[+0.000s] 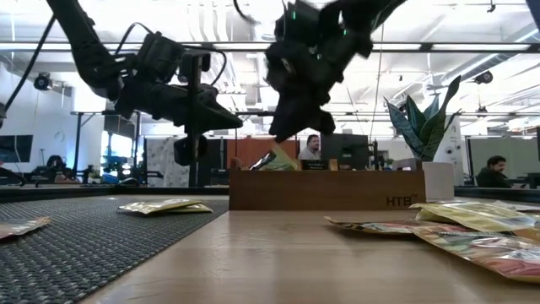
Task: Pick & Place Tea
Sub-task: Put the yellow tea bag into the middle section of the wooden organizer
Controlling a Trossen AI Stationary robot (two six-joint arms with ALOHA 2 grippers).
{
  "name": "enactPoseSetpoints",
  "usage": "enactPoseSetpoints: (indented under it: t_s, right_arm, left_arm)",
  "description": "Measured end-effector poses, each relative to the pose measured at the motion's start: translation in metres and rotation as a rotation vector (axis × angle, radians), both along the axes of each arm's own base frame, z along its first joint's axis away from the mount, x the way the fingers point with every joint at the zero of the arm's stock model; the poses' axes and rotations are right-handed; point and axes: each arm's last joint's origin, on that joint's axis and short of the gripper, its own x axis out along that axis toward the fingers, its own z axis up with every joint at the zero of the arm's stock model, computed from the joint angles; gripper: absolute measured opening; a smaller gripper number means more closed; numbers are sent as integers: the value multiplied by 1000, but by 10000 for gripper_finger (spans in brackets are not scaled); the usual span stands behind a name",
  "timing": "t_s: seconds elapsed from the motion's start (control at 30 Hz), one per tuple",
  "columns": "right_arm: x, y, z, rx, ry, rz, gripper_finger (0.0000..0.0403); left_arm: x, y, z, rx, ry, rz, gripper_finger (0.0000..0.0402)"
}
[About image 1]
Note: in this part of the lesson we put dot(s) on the snake plant in white pot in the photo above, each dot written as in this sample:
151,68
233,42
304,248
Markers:
422,131

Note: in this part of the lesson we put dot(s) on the dark wall screen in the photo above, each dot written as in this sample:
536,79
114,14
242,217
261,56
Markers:
17,148

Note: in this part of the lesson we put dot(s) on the black metal table frame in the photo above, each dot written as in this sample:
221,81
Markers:
63,191

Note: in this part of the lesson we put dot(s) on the black overhead light bar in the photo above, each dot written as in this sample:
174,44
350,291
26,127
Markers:
422,47

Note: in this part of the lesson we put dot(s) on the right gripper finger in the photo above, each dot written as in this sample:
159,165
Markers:
291,114
325,122

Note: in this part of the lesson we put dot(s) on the lemon lime tea packet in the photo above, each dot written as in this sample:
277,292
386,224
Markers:
276,162

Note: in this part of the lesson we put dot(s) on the orange partition wall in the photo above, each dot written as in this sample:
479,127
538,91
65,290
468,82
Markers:
246,152

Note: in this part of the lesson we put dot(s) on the person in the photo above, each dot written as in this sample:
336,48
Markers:
493,173
310,152
57,166

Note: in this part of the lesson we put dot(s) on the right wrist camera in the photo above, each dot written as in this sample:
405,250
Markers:
295,19

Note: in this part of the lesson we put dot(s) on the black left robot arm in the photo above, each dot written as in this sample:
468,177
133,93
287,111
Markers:
93,55

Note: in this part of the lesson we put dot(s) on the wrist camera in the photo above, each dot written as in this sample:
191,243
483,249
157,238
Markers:
160,57
295,19

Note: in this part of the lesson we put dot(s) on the grey woven placemat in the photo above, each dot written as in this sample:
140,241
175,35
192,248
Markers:
84,253

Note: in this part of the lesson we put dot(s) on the white patterned sheet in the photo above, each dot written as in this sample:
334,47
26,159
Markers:
162,162

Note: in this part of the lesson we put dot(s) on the black computer monitor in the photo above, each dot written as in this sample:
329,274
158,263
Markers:
346,150

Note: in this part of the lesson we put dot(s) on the black metal workstation frame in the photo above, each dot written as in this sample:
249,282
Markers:
77,143

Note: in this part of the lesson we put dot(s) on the grey partition panel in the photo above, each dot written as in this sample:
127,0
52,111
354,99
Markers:
525,156

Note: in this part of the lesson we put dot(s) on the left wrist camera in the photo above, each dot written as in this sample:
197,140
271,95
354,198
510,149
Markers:
160,57

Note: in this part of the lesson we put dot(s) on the black ceiling spotlight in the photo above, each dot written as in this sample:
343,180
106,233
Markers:
43,81
483,77

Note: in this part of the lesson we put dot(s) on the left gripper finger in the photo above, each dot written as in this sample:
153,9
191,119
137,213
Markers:
215,103
217,123

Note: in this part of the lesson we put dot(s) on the wooden tea organiser box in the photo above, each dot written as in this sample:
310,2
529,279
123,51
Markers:
329,190

